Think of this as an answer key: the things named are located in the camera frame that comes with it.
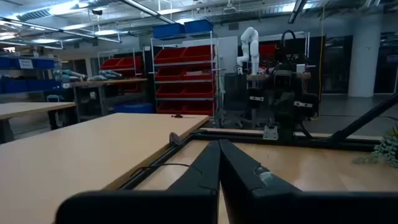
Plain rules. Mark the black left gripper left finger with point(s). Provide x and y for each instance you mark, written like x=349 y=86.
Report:
x=186 y=205

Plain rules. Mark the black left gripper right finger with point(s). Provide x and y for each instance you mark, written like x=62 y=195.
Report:
x=280 y=205

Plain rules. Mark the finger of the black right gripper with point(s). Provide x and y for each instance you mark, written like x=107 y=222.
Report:
x=258 y=104
x=306 y=107

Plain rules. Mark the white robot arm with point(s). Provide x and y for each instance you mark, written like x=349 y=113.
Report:
x=250 y=46

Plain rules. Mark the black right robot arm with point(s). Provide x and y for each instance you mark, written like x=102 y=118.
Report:
x=284 y=127

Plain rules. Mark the grey teal robot arm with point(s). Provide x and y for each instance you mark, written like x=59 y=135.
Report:
x=107 y=74
x=70 y=74

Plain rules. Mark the red storage bin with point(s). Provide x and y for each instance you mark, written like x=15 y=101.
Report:
x=199 y=108
x=169 y=91
x=169 y=56
x=199 y=53
x=199 y=73
x=199 y=91
x=169 y=74
x=170 y=108

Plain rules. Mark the white round pillar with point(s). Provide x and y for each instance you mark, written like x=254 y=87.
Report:
x=365 y=56

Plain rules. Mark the small black tool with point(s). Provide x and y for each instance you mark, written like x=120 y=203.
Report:
x=178 y=116

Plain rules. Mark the green artificial plant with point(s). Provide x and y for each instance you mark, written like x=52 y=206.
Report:
x=385 y=149

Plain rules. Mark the blue storage bin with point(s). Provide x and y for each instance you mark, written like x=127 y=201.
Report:
x=199 y=26
x=168 y=31
x=133 y=108

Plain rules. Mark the light wooden desk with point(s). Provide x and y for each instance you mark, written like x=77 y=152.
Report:
x=77 y=155

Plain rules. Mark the wooden side table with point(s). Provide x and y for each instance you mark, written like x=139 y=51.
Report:
x=31 y=109

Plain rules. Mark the blue bin shelf unit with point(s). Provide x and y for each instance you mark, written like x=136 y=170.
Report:
x=28 y=85

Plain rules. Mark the white paper label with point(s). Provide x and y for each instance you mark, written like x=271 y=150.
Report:
x=25 y=63

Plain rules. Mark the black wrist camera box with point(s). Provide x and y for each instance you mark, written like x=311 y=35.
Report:
x=283 y=79

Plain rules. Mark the silver metal mounting bracket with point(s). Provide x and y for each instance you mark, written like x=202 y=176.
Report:
x=270 y=133

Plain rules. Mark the black aluminium table frame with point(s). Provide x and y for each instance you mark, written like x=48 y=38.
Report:
x=248 y=138

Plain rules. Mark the black ceiling camera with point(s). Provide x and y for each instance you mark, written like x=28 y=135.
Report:
x=97 y=12

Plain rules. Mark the silver ventilation duct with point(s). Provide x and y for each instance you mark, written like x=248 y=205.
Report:
x=46 y=11

